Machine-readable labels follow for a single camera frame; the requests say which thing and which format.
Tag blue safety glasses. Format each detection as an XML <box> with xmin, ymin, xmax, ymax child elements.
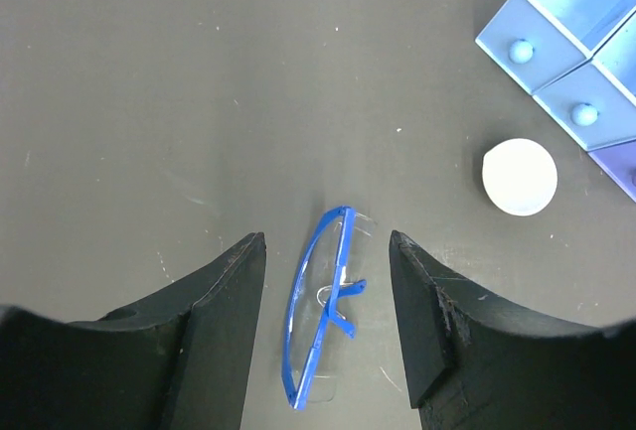
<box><xmin>280</xmin><ymin>206</ymin><xmax>376</xmax><ymax>411</ymax></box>

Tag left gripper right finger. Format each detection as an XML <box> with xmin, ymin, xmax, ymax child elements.
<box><xmin>389</xmin><ymin>231</ymin><xmax>635</xmax><ymax>429</ymax></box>

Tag blue plastic bin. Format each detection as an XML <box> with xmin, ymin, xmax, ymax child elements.
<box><xmin>475</xmin><ymin>0</ymin><xmax>635</xmax><ymax>197</ymax></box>

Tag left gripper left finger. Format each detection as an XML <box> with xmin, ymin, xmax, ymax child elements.
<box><xmin>1</xmin><ymin>232</ymin><xmax>266</xmax><ymax>429</ymax></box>

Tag large white evaporating dish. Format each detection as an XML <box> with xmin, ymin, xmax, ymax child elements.
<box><xmin>481</xmin><ymin>138</ymin><xmax>558</xmax><ymax>216</ymax></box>

